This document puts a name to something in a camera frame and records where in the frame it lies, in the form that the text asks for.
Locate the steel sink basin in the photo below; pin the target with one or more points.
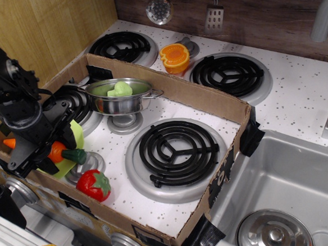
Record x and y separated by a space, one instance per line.
283 173

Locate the black clamp block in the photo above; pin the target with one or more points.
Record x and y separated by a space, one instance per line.
9 210

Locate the small steel pot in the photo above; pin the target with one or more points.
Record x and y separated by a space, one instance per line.
100 101

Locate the red toy strawberry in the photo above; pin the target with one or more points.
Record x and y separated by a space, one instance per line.
94 184

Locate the hanging silver spatula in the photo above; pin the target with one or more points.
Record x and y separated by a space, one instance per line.
214 18

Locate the green toy broccoli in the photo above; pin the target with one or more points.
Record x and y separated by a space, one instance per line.
120 89

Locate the orange toy carrot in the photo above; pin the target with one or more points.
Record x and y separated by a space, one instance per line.
59 153

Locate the front right black burner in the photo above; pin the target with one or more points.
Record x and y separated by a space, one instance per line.
178 153

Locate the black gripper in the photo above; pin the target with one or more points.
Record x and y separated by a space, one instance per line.
34 141

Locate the grey stove knob back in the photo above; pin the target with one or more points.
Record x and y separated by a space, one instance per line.
192 47

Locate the silver oven dial left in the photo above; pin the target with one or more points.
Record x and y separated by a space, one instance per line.
20 193

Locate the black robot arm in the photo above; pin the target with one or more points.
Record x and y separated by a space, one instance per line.
19 96

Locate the front left black burner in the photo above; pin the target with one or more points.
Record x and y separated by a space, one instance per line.
76 101

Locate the grey stove knob centre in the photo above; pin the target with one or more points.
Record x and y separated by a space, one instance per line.
125 124

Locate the grey stove knob front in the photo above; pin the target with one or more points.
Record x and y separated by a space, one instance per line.
94 161

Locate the back left black burner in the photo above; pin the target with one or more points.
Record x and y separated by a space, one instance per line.
124 46

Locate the light green plastic plate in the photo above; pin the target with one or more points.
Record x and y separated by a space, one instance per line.
66 165

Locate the grey stove knob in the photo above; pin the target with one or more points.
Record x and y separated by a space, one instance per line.
125 124
192 47
94 161

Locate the hanging silver strainer ladle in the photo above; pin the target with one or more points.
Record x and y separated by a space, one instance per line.
159 12

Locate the cardboard fence box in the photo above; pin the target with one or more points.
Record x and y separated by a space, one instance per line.
126 210

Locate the orange toy fruit half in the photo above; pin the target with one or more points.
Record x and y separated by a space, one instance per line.
175 58

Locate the grey faucet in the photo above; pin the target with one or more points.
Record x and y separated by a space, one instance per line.
319 32

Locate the steel pot lid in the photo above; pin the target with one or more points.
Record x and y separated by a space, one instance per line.
270 227

